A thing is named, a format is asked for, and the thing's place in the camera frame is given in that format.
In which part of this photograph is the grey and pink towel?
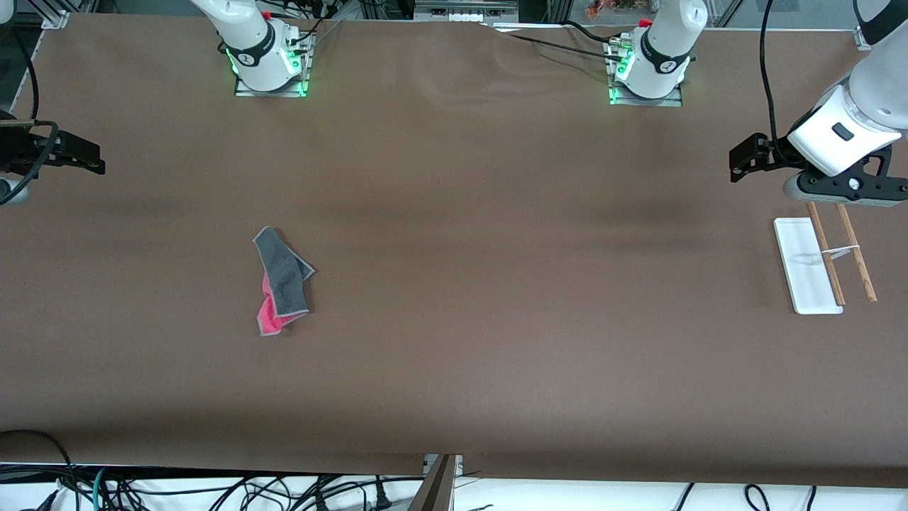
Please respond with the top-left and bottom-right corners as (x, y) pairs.
(253, 226), (316, 337)

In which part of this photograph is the orange background object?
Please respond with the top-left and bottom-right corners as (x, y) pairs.
(585, 0), (653, 19)

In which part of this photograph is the white power strip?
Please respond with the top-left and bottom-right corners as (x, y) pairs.
(414, 0), (519, 22)

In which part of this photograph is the brown wooden plank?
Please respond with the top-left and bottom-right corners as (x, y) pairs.
(408, 454), (456, 511)

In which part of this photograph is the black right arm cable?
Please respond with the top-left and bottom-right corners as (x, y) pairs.
(0, 27), (60, 207)

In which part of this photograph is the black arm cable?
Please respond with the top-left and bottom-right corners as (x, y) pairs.
(759, 0), (792, 161)
(0, 27), (60, 207)

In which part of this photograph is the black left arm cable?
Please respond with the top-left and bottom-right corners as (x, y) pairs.
(759, 0), (792, 161)

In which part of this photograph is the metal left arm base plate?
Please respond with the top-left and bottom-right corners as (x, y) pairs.
(609, 39), (684, 107)

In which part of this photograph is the white rack base plate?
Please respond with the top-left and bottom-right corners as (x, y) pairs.
(773, 217), (844, 315)

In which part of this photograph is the short black table cable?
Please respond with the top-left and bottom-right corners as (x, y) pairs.
(564, 20), (632, 46)

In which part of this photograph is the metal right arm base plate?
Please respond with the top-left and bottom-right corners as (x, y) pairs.
(234, 32), (310, 98)

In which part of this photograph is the long black table cable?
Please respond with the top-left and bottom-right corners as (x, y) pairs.
(489, 27), (626, 65)

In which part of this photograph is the thick black floor cable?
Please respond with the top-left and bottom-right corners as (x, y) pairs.
(0, 429), (80, 511)

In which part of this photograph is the small metal table bracket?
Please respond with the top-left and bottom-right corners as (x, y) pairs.
(423, 454), (464, 478)

